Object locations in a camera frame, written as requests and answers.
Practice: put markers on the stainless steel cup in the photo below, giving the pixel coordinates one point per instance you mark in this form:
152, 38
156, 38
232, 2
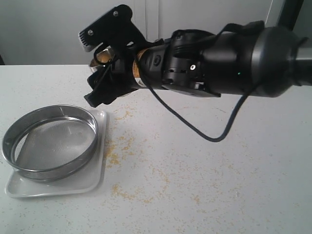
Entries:
104, 57

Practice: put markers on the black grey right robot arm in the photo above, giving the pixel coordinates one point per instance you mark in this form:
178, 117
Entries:
246, 59

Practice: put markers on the white square plastic tray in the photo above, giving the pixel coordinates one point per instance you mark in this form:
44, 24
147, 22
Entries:
85, 180

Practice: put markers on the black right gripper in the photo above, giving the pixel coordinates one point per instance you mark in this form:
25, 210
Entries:
136, 66

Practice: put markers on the round stainless steel sieve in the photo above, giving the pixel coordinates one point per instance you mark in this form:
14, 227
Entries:
51, 143

